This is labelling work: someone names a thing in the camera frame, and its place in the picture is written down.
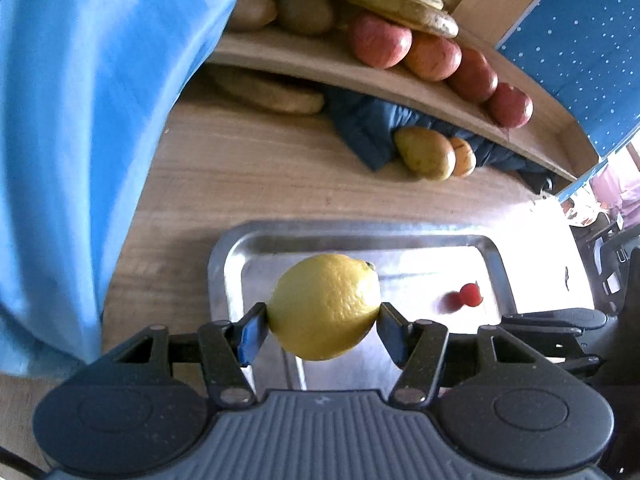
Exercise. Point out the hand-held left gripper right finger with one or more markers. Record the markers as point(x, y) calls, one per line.
point(391, 334)

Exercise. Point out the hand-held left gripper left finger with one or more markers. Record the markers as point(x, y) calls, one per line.
point(252, 335)

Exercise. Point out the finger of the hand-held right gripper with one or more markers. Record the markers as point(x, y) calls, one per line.
point(555, 319)
point(582, 357)

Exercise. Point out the yellow lemon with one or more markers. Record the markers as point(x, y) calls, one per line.
point(322, 307)

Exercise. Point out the red cherry tomato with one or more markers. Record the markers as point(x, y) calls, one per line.
point(470, 294)

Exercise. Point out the metal tray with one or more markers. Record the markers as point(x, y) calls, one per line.
point(350, 245)

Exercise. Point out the yellow green mango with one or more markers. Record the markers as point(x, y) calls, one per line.
point(425, 154)

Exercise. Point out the orange striped round fruit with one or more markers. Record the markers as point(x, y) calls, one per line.
point(465, 157)

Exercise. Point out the black office chair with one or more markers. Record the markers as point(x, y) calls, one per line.
point(617, 265)

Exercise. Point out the orange patterned blanket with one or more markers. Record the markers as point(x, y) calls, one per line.
point(585, 215)

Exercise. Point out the pink curtain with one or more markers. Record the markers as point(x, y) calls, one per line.
point(617, 190)

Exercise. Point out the dark blue quilted jacket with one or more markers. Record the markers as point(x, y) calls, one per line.
point(370, 125)

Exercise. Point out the long brown bread roll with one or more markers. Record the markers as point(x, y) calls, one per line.
point(270, 92)

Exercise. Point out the light blue coat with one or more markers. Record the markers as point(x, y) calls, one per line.
point(100, 135)

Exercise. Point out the wooden shelf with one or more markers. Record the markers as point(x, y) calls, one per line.
point(350, 67)

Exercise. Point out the blue dotted board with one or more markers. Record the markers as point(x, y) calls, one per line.
point(575, 35)

